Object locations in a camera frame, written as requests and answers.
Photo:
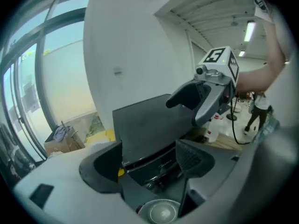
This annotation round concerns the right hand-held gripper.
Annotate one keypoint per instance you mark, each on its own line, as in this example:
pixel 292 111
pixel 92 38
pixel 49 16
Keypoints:
pixel 218 66

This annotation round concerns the brown cardboard box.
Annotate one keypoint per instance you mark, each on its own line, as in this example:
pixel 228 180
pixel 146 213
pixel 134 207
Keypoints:
pixel 63 143

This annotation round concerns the purple cloth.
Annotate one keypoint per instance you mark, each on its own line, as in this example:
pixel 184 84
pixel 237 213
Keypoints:
pixel 59 133

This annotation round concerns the long ceiling light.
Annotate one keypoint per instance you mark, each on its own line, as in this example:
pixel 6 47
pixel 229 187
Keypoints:
pixel 249 30

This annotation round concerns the yellow foam piece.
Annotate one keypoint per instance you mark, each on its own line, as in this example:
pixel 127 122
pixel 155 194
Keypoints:
pixel 109 135

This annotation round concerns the black round stand base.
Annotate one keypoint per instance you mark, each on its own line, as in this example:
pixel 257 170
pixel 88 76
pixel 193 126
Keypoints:
pixel 232 118

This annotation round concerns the white spray bottle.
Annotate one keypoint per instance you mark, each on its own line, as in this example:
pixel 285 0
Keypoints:
pixel 214 129

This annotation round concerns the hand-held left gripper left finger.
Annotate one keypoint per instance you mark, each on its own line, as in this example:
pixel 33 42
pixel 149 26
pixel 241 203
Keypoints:
pixel 102 171

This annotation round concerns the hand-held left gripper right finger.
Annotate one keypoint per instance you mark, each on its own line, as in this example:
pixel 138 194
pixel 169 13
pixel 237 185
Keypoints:
pixel 194 162

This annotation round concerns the white wall switch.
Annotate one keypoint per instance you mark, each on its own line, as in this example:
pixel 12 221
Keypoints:
pixel 117 69

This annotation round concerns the dark detergent drawer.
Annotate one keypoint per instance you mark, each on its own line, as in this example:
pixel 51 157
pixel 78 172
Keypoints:
pixel 142 169

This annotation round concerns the person's white shirt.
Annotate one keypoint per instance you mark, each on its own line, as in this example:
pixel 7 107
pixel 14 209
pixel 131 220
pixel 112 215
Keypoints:
pixel 283 31

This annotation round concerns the short ceiling light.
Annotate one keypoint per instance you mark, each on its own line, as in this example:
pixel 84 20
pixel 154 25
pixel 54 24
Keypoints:
pixel 241 53

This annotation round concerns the person's right forearm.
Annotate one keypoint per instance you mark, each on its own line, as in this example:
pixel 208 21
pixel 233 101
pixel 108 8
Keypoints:
pixel 254 78

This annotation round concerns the dark window frame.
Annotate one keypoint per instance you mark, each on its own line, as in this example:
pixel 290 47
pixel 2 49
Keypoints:
pixel 39 62

